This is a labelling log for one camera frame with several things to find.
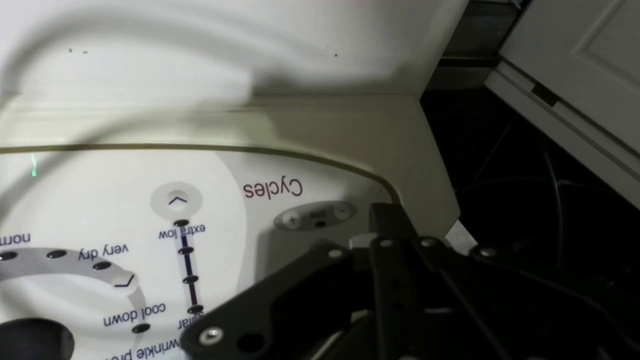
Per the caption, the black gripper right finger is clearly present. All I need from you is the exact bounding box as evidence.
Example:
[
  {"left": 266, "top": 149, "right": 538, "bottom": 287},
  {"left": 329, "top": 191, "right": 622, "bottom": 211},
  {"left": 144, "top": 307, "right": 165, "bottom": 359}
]
[{"left": 398, "top": 203, "right": 640, "bottom": 360}]

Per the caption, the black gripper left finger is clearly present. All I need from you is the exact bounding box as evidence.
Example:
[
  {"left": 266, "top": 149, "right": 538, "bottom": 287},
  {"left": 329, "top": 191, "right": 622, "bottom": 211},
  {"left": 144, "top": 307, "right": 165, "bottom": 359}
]
[{"left": 178, "top": 200, "right": 401, "bottom": 360}]

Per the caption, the grey oval panel button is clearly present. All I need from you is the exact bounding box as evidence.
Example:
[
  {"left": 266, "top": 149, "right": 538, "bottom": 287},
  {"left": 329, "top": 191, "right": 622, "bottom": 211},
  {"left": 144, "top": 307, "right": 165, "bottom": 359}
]
[{"left": 272, "top": 200, "right": 359, "bottom": 234}]

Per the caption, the white cabinet door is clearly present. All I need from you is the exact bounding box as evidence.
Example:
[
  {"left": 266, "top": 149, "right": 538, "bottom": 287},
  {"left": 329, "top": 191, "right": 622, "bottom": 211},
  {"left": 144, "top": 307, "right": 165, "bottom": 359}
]
[{"left": 484, "top": 0, "right": 640, "bottom": 211}]

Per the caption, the white washer with oval panel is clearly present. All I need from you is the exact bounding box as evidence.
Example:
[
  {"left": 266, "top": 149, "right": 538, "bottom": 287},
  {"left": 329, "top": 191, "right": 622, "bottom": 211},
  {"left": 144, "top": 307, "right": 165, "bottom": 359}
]
[{"left": 0, "top": 0, "right": 472, "bottom": 360}]

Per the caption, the black round control knob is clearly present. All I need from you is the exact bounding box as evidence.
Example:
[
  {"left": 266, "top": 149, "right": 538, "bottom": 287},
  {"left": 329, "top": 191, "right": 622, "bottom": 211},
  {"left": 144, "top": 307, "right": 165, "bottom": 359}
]
[{"left": 0, "top": 318, "right": 75, "bottom": 360}]

